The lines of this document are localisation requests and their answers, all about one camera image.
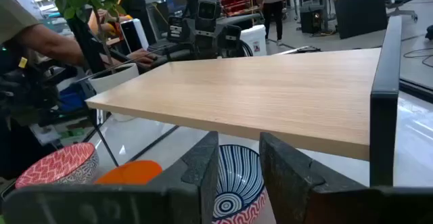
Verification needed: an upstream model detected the person's hand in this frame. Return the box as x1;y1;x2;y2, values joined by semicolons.
127;49;158;66

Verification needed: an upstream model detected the white bin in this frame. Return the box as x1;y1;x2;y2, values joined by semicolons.
240;24;268;58

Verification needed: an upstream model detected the grey laptop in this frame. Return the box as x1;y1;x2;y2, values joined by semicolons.
145;37;179;58

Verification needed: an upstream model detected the orange bowl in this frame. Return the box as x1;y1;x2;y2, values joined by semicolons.
94;160;164;185

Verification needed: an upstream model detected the red leaf pattern bowl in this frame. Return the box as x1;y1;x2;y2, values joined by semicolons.
15;141;99;189

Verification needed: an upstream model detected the person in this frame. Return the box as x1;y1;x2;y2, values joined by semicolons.
258;0;285;46
0;0;85;68

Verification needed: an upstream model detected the black box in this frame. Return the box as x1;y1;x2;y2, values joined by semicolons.
299;4;326;35

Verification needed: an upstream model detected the black panel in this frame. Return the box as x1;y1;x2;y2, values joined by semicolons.
334;0;389;41

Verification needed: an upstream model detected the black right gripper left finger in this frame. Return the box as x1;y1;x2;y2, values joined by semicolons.
1;131;220;224

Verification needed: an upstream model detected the white framed black screen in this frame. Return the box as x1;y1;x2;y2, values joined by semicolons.
120;18;150;54

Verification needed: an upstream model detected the potted green plant white pot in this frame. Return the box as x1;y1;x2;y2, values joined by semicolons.
32;0;140;122

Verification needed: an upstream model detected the blue striped bowl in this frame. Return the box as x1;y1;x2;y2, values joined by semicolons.
212;144;268;224

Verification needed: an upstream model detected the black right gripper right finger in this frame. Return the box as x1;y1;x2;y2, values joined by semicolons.
258;131;433;224

